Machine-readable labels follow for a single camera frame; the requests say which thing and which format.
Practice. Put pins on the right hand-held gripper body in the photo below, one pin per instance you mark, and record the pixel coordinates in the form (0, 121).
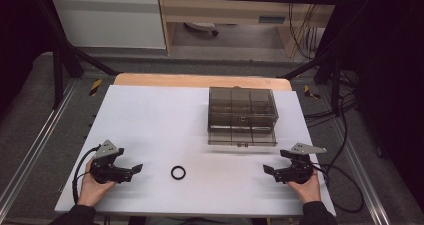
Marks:
(296, 172)

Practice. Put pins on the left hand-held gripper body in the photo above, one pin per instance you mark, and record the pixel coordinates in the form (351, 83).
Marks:
(106, 172)

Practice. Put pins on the person's right hand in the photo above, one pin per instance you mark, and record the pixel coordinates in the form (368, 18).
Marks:
(307, 190)

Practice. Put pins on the person's left hand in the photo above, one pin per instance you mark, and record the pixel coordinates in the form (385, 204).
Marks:
(90, 192)

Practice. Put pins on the white table board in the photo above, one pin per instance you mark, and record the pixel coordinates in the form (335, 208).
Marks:
(160, 128)

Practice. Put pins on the smoky transparent drawer box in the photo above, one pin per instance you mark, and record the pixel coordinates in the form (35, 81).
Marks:
(242, 118)

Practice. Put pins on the yellow black floor tape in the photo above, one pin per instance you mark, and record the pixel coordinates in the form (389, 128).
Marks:
(95, 87)
(311, 93)

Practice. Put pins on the person's lap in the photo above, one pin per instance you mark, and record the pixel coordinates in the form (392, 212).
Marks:
(200, 221)

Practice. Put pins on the wooden table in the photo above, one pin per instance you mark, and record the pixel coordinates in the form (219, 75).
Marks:
(186, 81)

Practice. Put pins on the white cabinet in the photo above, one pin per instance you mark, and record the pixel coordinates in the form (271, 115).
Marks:
(110, 21)

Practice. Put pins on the office chair base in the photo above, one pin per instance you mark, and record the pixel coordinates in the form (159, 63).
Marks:
(202, 27)

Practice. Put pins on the aluminium floor rail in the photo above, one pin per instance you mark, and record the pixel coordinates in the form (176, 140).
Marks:
(36, 141)
(363, 181)

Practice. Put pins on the black metal frame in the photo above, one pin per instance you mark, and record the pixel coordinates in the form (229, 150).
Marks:
(63, 61)

